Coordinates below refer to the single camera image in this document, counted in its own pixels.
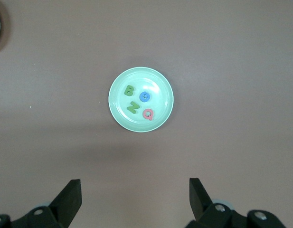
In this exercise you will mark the pink letter Q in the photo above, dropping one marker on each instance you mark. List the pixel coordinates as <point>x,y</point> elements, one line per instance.
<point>144,114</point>

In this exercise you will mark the blue letter G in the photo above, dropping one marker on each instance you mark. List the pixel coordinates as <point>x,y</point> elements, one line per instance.
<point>141,97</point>

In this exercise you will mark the green letter B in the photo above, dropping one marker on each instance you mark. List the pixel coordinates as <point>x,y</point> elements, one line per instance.
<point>126,91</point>

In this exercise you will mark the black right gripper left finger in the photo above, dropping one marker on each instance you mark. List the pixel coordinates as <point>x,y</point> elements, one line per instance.
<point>63,204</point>

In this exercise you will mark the light green plate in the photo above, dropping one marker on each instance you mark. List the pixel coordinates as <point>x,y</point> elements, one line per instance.
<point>160,95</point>

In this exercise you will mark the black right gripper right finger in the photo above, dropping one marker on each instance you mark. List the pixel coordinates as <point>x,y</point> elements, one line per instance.
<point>199,202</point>

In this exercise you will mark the green letter N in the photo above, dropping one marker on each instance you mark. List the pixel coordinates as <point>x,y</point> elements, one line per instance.
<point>132,107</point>

